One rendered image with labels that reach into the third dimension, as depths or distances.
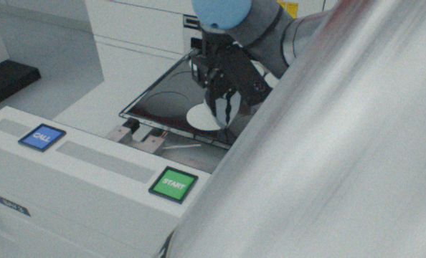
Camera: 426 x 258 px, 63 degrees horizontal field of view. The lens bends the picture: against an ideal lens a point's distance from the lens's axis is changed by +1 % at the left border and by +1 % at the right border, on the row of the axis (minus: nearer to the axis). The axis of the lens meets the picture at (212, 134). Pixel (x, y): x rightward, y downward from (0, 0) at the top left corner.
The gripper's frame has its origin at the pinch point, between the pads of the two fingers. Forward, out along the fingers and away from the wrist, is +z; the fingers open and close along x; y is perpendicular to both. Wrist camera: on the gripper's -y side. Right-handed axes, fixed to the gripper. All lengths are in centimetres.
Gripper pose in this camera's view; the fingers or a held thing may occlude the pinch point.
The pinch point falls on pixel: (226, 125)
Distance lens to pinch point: 71.3
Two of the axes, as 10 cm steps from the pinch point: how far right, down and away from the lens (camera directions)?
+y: -5.7, -5.3, 6.4
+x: -8.2, 3.6, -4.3
